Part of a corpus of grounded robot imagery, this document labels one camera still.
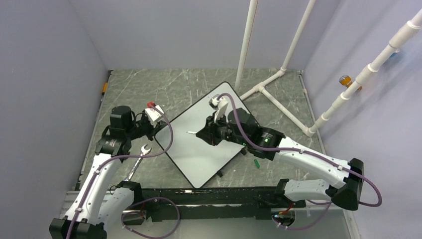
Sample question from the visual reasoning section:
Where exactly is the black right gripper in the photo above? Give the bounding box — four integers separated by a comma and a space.
197, 111, 249, 146

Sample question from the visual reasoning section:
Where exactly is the white whiteboard black frame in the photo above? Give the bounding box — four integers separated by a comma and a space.
155, 82, 248, 188

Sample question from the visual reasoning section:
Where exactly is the green marker cap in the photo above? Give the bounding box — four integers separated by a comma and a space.
254, 159, 260, 168

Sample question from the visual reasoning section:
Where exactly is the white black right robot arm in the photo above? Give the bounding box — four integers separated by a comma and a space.
196, 108, 364, 211

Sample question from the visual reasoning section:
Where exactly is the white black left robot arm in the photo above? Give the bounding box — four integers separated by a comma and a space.
49, 102, 168, 239

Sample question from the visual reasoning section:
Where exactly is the silver open-end wrench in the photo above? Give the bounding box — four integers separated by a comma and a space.
124, 144, 152, 181

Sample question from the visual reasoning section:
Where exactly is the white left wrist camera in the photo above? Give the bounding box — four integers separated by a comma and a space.
145, 102, 164, 127

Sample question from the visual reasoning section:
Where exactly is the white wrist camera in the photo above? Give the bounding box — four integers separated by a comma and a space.
209, 95, 228, 123
145, 102, 164, 127

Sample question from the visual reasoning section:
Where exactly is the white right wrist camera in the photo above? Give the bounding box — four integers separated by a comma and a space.
209, 95, 228, 123

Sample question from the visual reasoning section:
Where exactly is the white PVC pipe frame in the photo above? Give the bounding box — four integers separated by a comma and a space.
233, 0, 422, 138

